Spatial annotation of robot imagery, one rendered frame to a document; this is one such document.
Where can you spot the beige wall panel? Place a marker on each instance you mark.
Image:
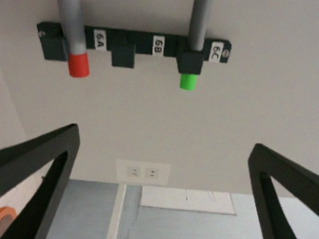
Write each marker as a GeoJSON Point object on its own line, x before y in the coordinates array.
{"type": "Point", "coordinates": [137, 125]}

